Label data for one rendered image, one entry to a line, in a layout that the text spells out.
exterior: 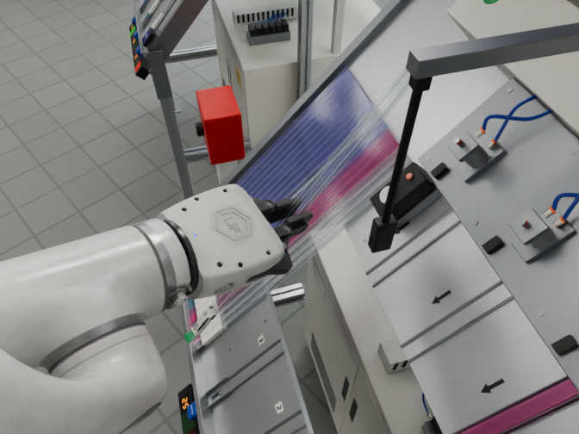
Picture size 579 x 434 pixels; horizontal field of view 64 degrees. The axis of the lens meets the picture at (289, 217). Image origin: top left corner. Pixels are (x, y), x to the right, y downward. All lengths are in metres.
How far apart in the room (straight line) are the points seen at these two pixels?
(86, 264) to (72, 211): 1.84
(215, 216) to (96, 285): 0.14
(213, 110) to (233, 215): 0.81
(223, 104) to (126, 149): 1.23
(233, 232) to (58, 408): 0.23
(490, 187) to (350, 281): 0.61
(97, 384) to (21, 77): 2.94
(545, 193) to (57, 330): 0.44
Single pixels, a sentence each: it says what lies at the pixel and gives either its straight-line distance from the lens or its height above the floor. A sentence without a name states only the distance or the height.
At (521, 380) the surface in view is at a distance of 0.54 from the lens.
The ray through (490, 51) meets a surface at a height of 1.35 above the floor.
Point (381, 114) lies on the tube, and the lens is 0.46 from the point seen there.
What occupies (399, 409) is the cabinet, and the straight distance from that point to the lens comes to 0.97.
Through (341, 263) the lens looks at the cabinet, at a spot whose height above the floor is 0.62.
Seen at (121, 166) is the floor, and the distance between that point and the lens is 2.35.
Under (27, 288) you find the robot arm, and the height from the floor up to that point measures 1.24.
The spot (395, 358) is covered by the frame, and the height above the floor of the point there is 0.66.
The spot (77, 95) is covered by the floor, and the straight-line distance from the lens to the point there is 2.91.
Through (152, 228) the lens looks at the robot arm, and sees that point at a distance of 0.42.
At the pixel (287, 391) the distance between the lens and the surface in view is 0.72.
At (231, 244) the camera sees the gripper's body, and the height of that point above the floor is 1.17.
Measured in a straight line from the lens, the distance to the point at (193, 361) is 0.87.
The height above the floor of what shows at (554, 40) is 1.35.
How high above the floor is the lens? 1.52
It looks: 50 degrees down
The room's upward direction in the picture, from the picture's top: straight up
